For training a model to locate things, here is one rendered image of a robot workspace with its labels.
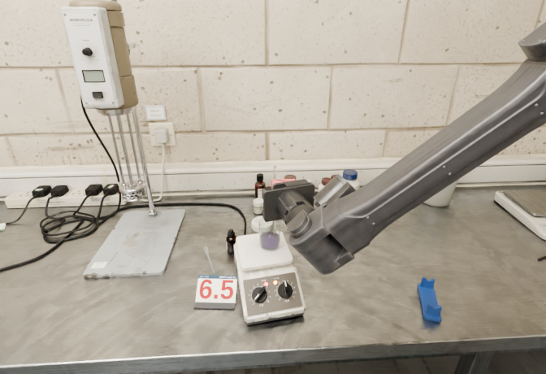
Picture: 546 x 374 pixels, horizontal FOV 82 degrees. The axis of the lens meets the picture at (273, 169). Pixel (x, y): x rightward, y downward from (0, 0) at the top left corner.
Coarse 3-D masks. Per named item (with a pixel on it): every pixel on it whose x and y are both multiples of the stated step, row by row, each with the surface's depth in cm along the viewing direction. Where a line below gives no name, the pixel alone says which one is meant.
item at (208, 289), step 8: (200, 280) 72; (208, 280) 72; (216, 280) 72; (224, 280) 72; (232, 280) 72; (200, 288) 71; (208, 288) 71; (216, 288) 71; (224, 288) 71; (232, 288) 71; (200, 296) 71; (208, 296) 71; (216, 296) 71; (224, 296) 71; (232, 296) 70
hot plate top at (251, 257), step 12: (240, 240) 77; (252, 240) 77; (240, 252) 73; (252, 252) 73; (264, 252) 73; (276, 252) 73; (288, 252) 73; (240, 264) 69; (252, 264) 69; (264, 264) 69; (276, 264) 70
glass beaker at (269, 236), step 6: (258, 222) 72; (264, 222) 75; (270, 222) 75; (276, 222) 75; (264, 228) 71; (270, 228) 70; (276, 228) 71; (264, 234) 71; (270, 234) 71; (276, 234) 72; (264, 240) 72; (270, 240) 72; (276, 240) 72; (264, 246) 73; (270, 246) 72; (276, 246) 73
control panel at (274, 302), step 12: (264, 276) 69; (276, 276) 69; (288, 276) 69; (252, 288) 67; (276, 288) 67; (252, 300) 65; (276, 300) 66; (288, 300) 66; (300, 300) 66; (252, 312) 64; (264, 312) 64
